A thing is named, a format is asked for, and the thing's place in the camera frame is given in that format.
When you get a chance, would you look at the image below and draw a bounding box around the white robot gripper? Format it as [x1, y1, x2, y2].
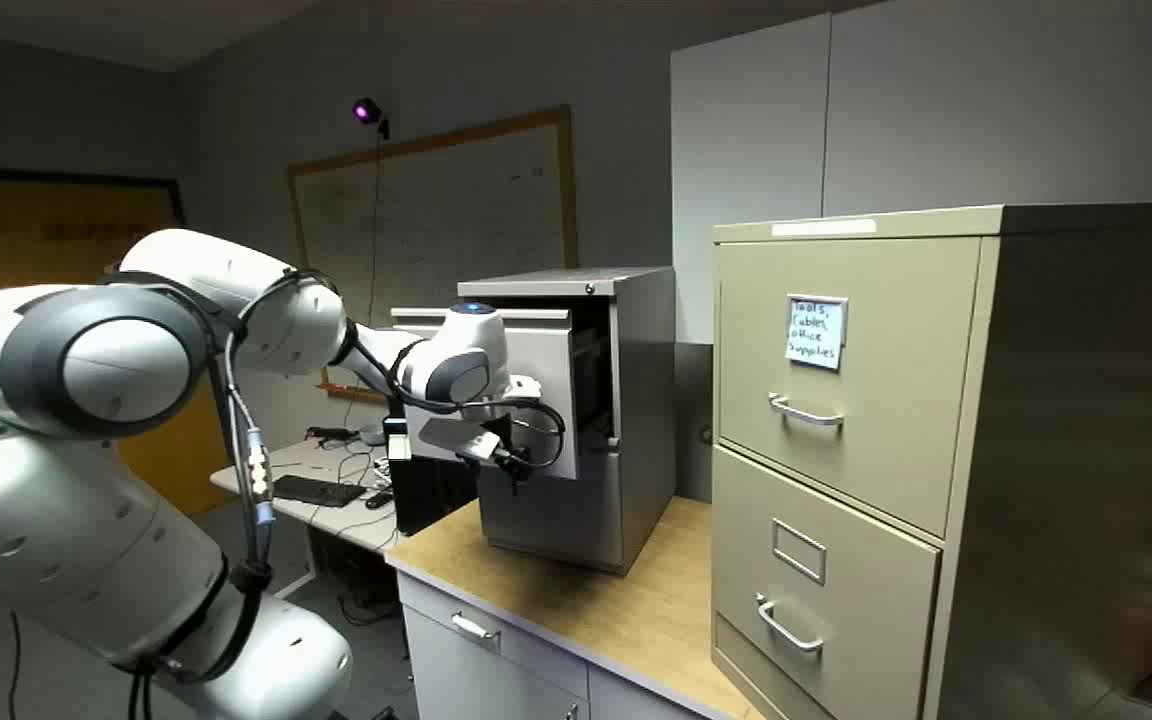
[400, 371, 546, 483]

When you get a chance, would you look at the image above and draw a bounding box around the grey cabinet drawer with lock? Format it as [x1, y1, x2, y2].
[387, 303, 612, 483]

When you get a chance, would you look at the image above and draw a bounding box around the grey cabinet plain drawer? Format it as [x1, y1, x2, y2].
[476, 446, 628, 570]

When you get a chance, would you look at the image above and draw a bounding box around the grey metal two-drawer cabinet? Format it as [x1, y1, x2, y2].
[451, 263, 680, 580]

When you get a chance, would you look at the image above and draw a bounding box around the wood-top white counter cabinet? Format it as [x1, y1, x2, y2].
[382, 490, 769, 720]

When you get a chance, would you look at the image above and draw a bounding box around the beige drawer with paper label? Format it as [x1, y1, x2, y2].
[710, 237, 985, 539]

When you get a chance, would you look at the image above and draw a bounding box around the beige metal filing cabinet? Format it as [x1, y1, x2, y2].
[706, 201, 1152, 720]

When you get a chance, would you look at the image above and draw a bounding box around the black computer box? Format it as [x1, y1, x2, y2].
[382, 454, 484, 539]

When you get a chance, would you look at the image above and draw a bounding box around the grey office desk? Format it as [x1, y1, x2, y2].
[205, 437, 406, 561]

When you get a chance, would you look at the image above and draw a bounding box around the black keyboard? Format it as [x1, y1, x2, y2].
[268, 473, 372, 511]

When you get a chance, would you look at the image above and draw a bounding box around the wood-framed whiteboard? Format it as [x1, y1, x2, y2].
[282, 103, 581, 405]

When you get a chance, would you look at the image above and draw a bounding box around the white handwritten paper label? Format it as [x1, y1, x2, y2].
[779, 286, 852, 377]

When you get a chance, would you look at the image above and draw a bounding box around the yellow wooden door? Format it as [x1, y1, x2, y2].
[0, 163, 235, 621]

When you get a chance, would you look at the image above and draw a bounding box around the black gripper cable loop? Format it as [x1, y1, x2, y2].
[503, 396, 567, 480]

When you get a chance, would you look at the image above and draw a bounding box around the small silver counter drawer handle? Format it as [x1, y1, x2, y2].
[448, 608, 503, 647]

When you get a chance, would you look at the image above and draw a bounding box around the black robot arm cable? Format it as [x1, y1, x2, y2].
[120, 329, 282, 720]

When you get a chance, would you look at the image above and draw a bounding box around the camera with purple light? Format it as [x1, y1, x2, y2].
[343, 91, 395, 144]

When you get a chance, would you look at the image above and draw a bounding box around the beige drawer with empty label frame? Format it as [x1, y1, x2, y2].
[706, 444, 947, 720]

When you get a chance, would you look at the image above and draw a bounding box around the white wall cabinet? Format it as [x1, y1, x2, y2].
[662, 0, 1152, 346]

